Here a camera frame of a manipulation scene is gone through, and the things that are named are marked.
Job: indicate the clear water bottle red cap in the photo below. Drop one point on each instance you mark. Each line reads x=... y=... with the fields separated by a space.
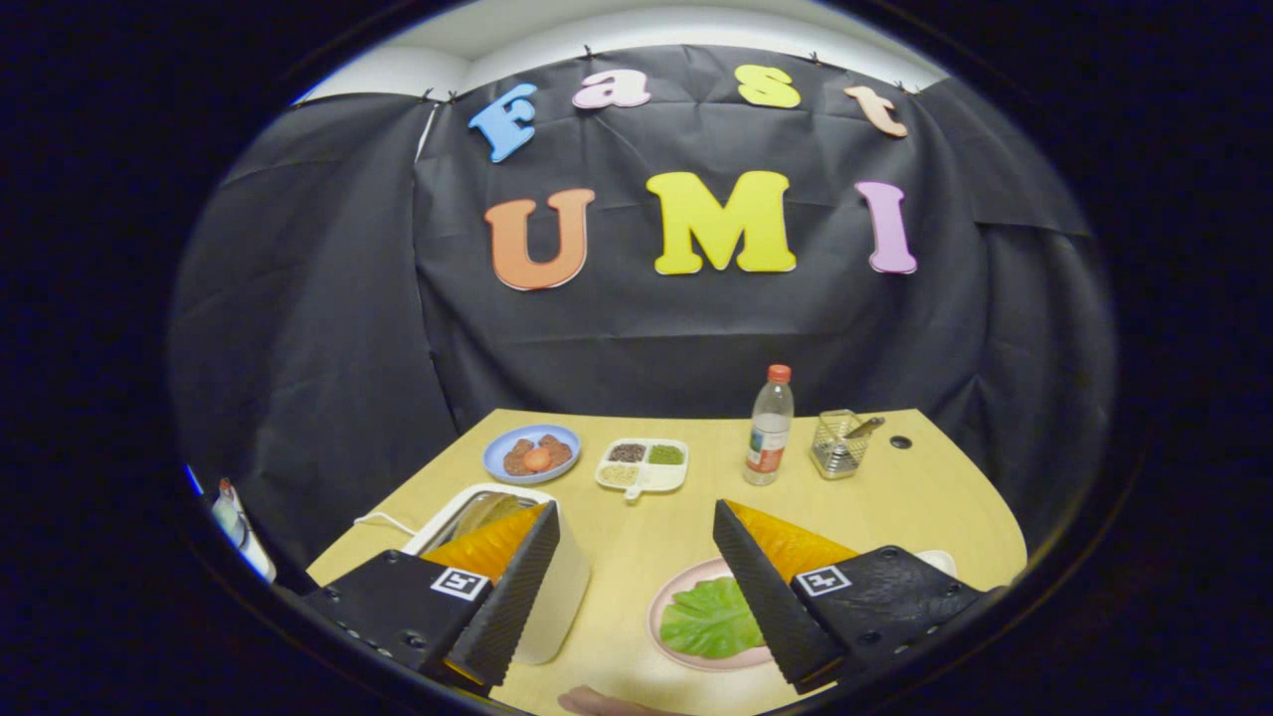
x=768 y=438

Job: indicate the white toaster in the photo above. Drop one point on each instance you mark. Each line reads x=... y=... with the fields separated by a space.
x=562 y=597

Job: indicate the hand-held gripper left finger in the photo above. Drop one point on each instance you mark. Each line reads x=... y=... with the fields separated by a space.
x=517 y=597

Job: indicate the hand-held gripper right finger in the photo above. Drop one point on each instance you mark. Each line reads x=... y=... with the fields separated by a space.
x=766 y=607

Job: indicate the white and blue object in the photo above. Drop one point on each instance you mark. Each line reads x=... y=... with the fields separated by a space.
x=244 y=532

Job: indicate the blue plate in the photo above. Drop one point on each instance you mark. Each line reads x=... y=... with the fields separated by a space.
x=492 y=459

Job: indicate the toasted bread slice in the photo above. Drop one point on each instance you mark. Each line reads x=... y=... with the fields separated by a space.
x=487 y=512

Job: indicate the black backdrop cloth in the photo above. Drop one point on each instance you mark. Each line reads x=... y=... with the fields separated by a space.
x=646 y=338

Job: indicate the red tomato slice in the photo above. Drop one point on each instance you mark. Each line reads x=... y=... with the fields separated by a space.
x=537 y=459

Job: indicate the green lettuce leaf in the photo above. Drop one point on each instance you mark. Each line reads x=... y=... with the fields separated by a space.
x=711 y=622

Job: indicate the pink round plate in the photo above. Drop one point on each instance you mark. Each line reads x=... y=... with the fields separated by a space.
x=716 y=663

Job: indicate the white square plate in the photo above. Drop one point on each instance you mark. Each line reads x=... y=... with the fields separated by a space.
x=940 y=562

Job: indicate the brown meat patty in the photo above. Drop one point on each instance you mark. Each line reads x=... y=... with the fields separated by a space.
x=514 y=457
x=559 y=449

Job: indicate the white divided condiment tray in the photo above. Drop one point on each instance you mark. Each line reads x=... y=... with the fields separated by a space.
x=641 y=479

